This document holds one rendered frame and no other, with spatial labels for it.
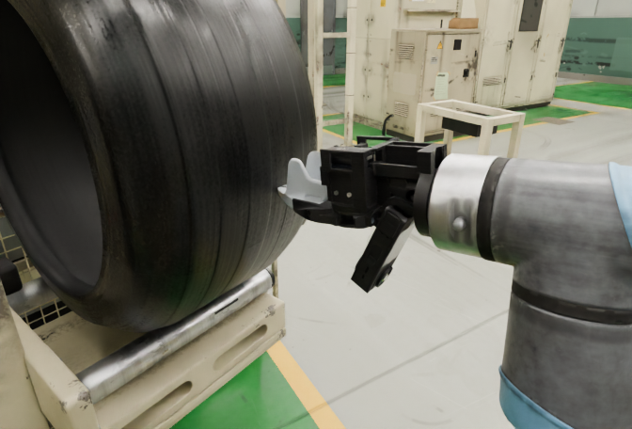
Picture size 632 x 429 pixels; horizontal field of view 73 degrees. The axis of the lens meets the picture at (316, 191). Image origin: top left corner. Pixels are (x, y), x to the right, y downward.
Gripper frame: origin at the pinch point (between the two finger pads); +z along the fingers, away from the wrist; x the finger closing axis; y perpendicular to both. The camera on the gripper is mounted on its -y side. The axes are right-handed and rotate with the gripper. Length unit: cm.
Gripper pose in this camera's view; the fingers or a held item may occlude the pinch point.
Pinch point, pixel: (288, 195)
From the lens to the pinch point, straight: 52.7
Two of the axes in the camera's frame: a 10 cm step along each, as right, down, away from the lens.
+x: -6.2, 3.0, -7.2
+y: -0.9, -9.5, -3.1
